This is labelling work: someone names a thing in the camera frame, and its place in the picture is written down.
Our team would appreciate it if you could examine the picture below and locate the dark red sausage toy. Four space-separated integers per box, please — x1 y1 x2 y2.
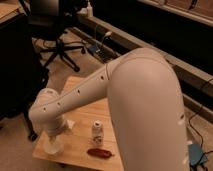
87 148 113 159

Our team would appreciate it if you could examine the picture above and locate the small clear bottle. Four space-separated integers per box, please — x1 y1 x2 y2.
91 120 104 146

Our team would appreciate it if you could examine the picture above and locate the white ceramic cup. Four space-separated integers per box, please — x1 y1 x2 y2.
43 141 63 155

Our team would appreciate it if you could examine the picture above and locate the white square sponge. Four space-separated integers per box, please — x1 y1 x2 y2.
66 120 75 132

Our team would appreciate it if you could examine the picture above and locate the blue box on floor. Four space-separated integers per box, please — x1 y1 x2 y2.
188 143 207 166

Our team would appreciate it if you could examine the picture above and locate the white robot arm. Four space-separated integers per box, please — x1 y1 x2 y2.
29 48 189 171

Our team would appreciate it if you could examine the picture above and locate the wooden table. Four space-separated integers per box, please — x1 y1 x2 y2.
32 75 125 171

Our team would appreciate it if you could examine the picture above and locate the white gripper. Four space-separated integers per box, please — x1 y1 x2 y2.
47 130 64 146

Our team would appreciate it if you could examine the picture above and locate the white spray bottle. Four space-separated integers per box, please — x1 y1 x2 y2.
87 0 93 17

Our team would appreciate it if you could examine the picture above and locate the black office chair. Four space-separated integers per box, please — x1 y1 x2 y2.
18 0 87 72

